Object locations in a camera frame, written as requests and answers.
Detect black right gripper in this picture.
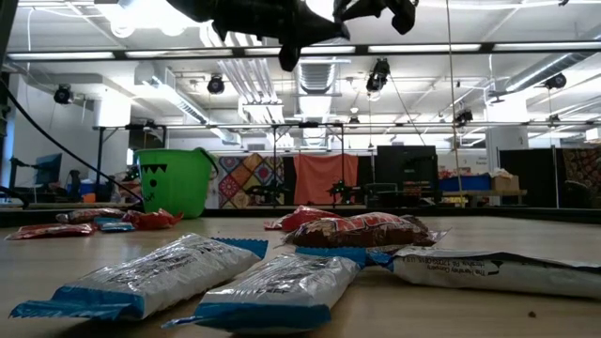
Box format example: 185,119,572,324
333,0,417,36

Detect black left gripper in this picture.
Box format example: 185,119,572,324
166,0,351,72

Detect red candy packet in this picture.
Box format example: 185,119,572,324
4,223,98,241
121,207,184,231
263,205,342,234

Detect brown candy bar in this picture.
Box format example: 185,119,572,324
54,207,128,224
281,211,450,250

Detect blue white candy bar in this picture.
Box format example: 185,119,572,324
365,246,601,301
96,216,137,234
8,233,270,321
162,246,368,335

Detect orange hanging cloth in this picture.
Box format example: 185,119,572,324
293,153,361,207

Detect colourful patchwork quilt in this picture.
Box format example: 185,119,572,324
216,152,286,210

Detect green plastic bucket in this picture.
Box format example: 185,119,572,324
133,146,220,220

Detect white column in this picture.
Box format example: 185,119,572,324
485,125,531,173

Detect blue storage bin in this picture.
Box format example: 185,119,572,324
439,174,493,192

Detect wooden background table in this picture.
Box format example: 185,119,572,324
440,189,528,208

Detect black background gantry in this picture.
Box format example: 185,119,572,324
92,120,601,207

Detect brown cardboard box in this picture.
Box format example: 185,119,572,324
490,174,521,192

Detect black partition panel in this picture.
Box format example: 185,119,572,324
498,147,564,210

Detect dark patterned cloth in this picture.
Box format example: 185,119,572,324
561,147,601,208

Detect dark computer monitor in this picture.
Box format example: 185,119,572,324
35,153,64,187

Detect white ventilation duct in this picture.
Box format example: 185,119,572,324
133,63,241,146

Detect silver ventilation duct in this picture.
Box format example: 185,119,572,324
487,51,588,102

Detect black aluminium frame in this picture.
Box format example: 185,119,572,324
0,0,601,229

